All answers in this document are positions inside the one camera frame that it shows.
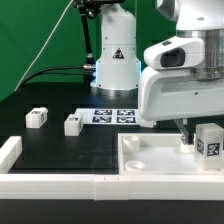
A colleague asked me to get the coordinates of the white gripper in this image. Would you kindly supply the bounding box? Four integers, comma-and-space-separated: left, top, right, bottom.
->
138, 67, 224, 145

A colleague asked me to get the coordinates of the white square tabletop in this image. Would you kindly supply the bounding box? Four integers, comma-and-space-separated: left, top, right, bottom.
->
118, 133, 224, 175

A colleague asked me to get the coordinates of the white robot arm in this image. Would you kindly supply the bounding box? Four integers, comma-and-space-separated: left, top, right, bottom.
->
91, 0, 224, 130

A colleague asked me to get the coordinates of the fiducial marker sheet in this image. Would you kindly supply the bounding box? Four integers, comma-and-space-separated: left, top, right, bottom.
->
75, 108, 140, 125

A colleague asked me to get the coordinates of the white U-shaped fence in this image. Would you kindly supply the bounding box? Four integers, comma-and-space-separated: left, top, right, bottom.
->
0, 136, 224, 200

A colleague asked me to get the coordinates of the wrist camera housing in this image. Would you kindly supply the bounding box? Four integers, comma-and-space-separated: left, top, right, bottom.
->
144, 36, 205, 70

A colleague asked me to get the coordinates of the black cable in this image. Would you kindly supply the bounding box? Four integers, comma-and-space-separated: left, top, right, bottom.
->
22, 64, 98, 86

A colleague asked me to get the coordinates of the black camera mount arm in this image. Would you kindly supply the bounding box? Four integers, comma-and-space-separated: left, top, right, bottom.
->
73, 0, 126, 64

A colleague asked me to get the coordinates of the white cable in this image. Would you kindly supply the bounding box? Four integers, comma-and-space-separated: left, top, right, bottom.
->
13, 0, 75, 93

